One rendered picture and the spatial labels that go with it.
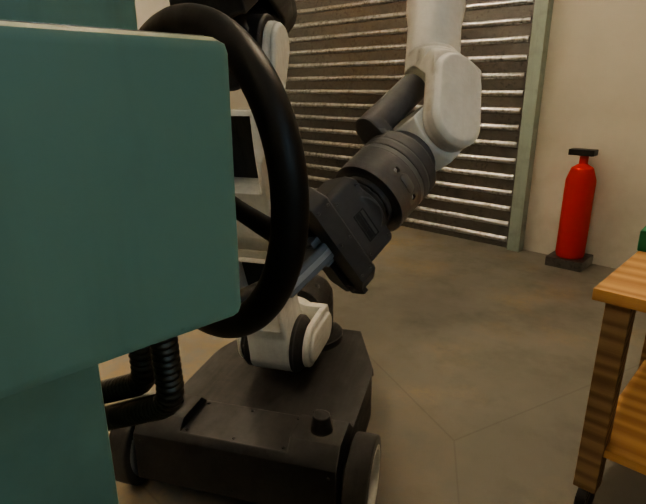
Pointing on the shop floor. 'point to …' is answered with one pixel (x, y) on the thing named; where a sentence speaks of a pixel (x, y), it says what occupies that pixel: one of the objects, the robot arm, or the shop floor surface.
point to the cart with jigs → (605, 368)
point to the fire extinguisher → (575, 215)
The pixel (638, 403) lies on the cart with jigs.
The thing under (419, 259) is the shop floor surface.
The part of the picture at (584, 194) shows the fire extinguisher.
